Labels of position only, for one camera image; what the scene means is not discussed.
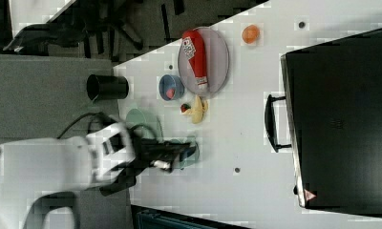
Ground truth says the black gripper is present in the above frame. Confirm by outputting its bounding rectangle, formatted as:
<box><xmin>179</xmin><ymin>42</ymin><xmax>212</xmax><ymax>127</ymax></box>
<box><xmin>133</xmin><ymin>137</ymin><xmax>189</xmax><ymax>174</ymax></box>

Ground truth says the black toaster oven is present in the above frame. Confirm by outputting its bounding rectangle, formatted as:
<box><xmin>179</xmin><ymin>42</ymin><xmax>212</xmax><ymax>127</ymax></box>
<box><xmin>280</xmin><ymin>28</ymin><xmax>382</xmax><ymax>218</ymax></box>

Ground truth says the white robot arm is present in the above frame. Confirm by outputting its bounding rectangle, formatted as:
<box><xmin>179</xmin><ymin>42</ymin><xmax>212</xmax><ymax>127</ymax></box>
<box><xmin>0</xmin><ymin>122</ymin><xmax>197</xmax><ymax>229</ymax></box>

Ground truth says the green small bowl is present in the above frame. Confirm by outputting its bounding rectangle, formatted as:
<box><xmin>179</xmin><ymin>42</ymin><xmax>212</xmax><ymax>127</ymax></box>
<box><xmin>170</xmin><ymin>135</ymin><xmax>200</xmax><ymax>170</ymax></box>

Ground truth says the red strawberry toy on table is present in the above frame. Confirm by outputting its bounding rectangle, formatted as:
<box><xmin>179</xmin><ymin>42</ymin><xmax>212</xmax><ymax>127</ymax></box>
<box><xmin>180</xmin><ymin>104</ymin><xmax>191</xmax><ymax>113</ymax></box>

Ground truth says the yellow banana toy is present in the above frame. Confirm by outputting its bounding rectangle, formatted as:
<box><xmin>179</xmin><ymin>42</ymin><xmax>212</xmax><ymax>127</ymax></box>
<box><xmin>182</xmin><ymin>95</ymin><xmax>208</xmax><ymax>124</ymax></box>

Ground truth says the red strawberry toy in bowl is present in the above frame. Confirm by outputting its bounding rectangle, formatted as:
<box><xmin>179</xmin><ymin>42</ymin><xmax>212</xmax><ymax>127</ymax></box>
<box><xmin>166</xmin><ymin>89</ymin><xmax>175</xmax><ymax>99</ymax></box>

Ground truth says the blue small bowl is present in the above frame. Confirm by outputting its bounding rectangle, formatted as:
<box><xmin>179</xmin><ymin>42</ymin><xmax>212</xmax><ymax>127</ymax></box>
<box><xmin>159</xmin><ymin>74</ymin><xmax>184</xmax><ymax>101</ymax></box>

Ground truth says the black cylindrical cup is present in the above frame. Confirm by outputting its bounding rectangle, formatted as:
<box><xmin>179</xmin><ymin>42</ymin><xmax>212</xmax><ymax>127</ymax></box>
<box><xmin>86</xmin><ymin>74</ymin><xmax>129</xmax><ymax>100</ymax></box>

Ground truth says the grey round plate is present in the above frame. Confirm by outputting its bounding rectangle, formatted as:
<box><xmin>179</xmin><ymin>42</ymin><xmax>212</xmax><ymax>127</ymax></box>
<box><xmin>178</xmin><ymin>28</ymin><xmax>229</xmax><ymax>96</ymax></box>

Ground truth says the red ketchup bottle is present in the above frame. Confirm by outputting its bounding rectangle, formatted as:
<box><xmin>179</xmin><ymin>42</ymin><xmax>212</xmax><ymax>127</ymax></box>
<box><xmin>181</xmin><ymin>30</ymin><xmax>208</xmax><ymax>92</ymax></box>

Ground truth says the orange fruit toy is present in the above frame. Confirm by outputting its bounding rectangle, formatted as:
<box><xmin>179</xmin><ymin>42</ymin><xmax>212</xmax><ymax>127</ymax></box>
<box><xmin>242</xmin><ymin>25</ymin><xmax>261</xmax><ymax>44</ymax></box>

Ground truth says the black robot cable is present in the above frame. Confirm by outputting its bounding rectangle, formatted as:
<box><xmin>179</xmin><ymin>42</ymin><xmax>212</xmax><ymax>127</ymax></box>
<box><xmin>55</xmin><ymin>112</ymin><xmax>159</xmax><ymax>141</ymax></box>

